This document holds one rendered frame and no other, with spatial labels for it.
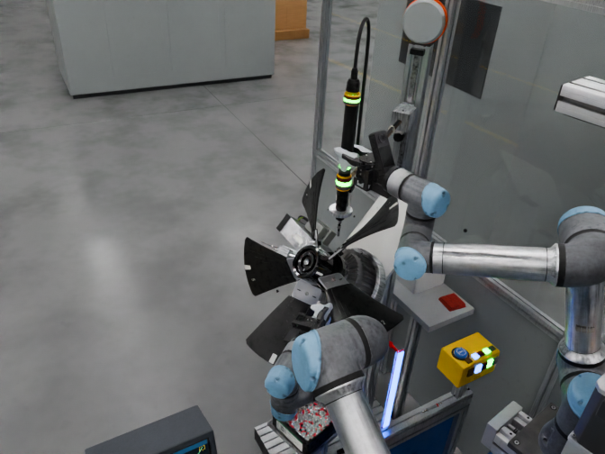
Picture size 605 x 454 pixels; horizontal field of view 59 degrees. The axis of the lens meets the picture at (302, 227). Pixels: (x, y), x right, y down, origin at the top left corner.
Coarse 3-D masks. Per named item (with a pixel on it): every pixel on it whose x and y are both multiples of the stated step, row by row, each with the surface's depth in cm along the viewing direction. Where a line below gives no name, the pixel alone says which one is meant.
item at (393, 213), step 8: (392, 200) 175; (384, 208) 174; (392, 208) 169; (376, 216) 174; (384, 216) 168; (392, 216) 165; (368, 224) 172; (376, 224) 168; (384, 224) 164; (392, 224) 162; (360, 232) 172; (368, 232) 167; (352, 240) 172
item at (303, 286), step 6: (300, 282) 182; (294, 288) 182; (300, 288) 182; (306, 288) 182; (312, 288) 182; (318, 288) 182; (294, 294) 182; (300, 294) 182; (312, 294) 182; (318, 294) 182; (306, 300) 182; (312, 300) 182
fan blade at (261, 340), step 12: (288, 300) 181; (300, 300) 181; (276, 312) 181; (288, 312) 180; (312, 312) 181; (264, 324) 181; (276, 324) 180; (288, 324) 180; (252, 336) 182; (264, 336) 181; (276, 336) 180; (252, 348) 182; (264, 348) 180; (276, 348) 179
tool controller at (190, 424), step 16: (176, 416) 124; (192, 416) 124; (128, 432) 120; (144, 432) 120; (160, 432) 119; (176, 432) 119; (192, 432) 119; (208, 432) 119; (96, 448) 116; (112, 448) 116; (128, 448) 116; (144, 448) 115; (160, 448) 115; (176, 448) 115; (192, 448) 117; (208, 448) 119
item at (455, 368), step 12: (468, 336) 174; (480, 336) 174; (444, 348) 169; (468, 348) 170; (480, 348) 170; (444, 360) 170; (456, 360) 165; (480, 360) 166; (444, 372) 171; (456, 372) 165; (480, 372) 169; (456, 384) 167
